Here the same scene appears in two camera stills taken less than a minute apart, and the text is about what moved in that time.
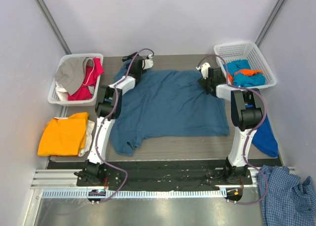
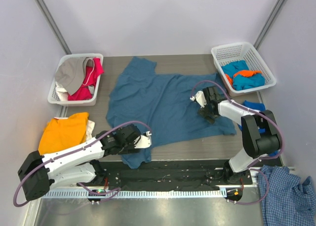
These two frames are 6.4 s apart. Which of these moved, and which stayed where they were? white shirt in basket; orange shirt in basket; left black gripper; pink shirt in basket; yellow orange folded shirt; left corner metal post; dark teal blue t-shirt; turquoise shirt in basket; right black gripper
Moved: dark teal blue t-shirt; left black gripper; right black gripper
Stayed: yellow orange folded shirt; orange shirt in basket; left corner metal post; white shirt in basket; turquoise shirt in basket; pink shirt in basket
